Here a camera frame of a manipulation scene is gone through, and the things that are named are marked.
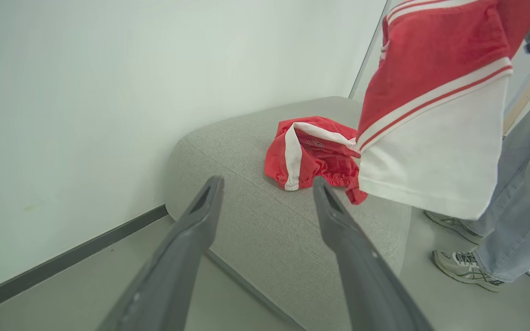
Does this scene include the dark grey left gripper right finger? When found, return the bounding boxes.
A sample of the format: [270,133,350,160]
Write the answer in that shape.
[312,176,434,331]

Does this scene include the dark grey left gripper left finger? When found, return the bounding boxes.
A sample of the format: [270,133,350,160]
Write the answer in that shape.
[97,175,225,331]

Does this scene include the red shorts with white stripe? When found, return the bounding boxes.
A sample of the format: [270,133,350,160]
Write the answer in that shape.
[264,116,369,205]

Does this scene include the red and white shirt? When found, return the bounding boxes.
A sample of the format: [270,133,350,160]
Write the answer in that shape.
[356,0,530,221]

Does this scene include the grey fabric sofa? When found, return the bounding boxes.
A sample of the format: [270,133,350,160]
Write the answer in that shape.
[164,96,413,331]

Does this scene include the beige wooden strip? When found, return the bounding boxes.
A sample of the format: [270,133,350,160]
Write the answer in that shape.
[503,66,530,135]

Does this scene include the grey white sneaker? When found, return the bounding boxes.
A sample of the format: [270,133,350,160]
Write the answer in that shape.
[432,249,505,293]
[424,210,484,245]

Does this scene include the person in blue jeans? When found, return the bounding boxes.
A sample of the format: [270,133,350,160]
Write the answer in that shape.
[467,76,530,283]

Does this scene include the black wall baseboard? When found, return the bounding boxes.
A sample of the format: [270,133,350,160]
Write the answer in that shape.
[0,205,169,319]

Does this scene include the grey glass partition frame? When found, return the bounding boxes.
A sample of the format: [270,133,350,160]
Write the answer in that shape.
[348,0,393,100]

